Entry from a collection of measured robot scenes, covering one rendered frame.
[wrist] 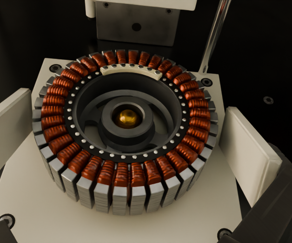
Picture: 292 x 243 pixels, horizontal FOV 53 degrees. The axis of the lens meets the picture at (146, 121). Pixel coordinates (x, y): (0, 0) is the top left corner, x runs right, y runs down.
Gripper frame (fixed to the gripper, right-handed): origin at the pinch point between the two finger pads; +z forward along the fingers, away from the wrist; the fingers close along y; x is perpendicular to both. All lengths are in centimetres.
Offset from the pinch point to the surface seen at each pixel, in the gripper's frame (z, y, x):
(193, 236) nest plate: -4.3, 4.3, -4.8
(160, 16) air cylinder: 10.6, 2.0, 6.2
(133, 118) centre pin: -0.3, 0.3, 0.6
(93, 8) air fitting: 11.7, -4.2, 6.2
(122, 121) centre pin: -0.4, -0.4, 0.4
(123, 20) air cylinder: 11.0, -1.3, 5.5
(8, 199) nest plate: -3.1, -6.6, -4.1
